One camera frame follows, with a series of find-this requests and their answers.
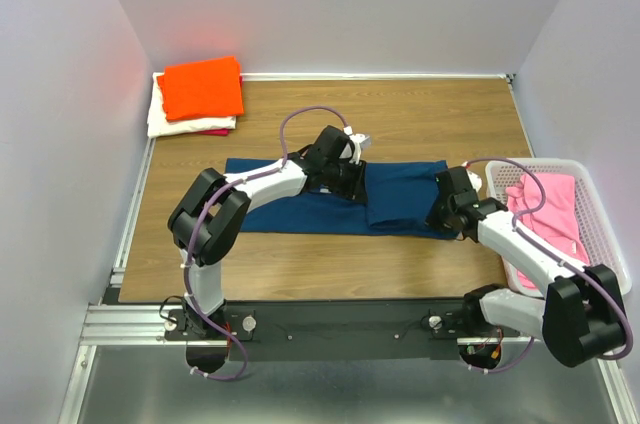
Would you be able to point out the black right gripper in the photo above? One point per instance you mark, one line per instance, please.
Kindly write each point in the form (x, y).
(432, 218)

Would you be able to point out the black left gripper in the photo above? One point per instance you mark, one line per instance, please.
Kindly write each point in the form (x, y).
(356, 189)

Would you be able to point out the blue Mickey print t-shirt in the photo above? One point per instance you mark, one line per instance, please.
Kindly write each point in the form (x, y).
(400, 196)

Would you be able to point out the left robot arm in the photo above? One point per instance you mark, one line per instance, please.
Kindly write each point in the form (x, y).
(206, 222)

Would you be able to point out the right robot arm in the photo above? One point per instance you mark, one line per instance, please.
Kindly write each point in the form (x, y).
(566, 275)

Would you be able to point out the pink t-shirt in basket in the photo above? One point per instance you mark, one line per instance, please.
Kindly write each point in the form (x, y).
(556, 221)

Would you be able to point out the folded magenta t-shirt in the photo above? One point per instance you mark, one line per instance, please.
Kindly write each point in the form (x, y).
(215, 132)

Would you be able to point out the folded orange t-shirt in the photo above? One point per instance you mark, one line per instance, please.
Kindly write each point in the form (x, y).
(204, 89)

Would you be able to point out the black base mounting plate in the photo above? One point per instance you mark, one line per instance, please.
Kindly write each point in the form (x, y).
(333, 330)

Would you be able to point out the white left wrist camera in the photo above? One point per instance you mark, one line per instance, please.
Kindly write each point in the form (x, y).
(357, 143)

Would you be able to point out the aluminium extrusion rail frame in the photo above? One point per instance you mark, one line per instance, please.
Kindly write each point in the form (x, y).
(578, 314)

